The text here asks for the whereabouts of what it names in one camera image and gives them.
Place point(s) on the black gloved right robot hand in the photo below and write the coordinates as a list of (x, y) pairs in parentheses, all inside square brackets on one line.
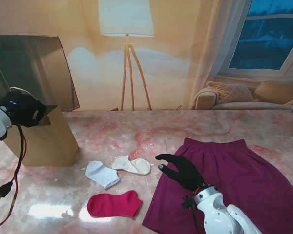
[(185, 173)]

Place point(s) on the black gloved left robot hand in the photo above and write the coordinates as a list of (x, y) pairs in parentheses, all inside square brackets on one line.
[(24, 109)]

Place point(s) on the kraft paper bag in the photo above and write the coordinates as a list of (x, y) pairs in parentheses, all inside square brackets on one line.
[(48, 143)]

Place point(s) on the cream ankle sock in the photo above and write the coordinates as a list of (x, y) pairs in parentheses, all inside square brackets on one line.
[(136, 167)]

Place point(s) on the white ankle sock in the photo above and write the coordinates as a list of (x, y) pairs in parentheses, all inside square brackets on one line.
[(101, 174)]

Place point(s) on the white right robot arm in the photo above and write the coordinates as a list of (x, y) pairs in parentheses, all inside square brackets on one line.
[(217, 209)]

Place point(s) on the magenta shorts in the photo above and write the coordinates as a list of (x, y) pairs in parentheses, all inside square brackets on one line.
[(234, 185)]

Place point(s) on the dark grey flat screen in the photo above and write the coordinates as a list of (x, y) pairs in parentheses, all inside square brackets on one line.
[(27, 63)]

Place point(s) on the red ankle sock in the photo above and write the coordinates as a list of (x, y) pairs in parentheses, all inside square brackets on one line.
[(112, 203)]

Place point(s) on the beige sofa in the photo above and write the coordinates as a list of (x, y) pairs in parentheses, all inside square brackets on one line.
[(234, 104)]

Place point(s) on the cream knitted cushion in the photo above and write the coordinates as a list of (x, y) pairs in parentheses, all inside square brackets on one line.
[(229, 91)]

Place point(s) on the plain tan cushion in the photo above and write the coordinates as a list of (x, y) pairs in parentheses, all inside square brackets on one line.
[(276, 91)]

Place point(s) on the sheer white curtain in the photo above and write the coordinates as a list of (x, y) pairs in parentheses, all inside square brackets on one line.
[(217, 48)]

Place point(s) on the white tripod floor lamp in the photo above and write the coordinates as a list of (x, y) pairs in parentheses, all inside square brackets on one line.
[(125, 19)]

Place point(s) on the white framed window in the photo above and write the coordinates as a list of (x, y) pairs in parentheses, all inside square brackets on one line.
[(266, 41)]

